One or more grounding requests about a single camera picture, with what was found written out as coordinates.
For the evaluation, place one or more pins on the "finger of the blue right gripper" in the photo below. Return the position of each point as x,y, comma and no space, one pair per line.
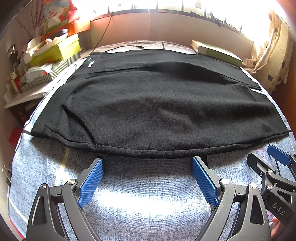
279,155
259,165

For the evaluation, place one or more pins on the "white shelf board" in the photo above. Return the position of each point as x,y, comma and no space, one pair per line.
34,93

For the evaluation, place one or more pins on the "green white flat box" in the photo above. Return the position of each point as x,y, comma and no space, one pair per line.
216,53

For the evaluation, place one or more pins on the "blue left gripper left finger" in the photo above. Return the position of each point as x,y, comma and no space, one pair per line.
88,181

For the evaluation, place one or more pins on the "orange box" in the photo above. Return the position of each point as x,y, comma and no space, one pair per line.
72,27

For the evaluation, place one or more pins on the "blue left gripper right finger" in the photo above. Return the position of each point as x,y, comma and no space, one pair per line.
208,189

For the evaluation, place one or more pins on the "black pants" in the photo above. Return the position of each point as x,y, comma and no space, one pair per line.
159,104

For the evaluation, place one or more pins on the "yellow green box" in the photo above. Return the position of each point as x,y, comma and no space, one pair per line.
59,52

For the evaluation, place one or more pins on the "right hand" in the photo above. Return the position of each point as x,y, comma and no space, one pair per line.
274,226

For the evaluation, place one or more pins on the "grey chevron pattern box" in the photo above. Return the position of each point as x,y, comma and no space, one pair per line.
40,75

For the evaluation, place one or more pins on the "colourful gift bag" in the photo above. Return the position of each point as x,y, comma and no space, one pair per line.
57,13

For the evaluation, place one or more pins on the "cream heart pattern curtain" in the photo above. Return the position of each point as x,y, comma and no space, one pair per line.
271,54

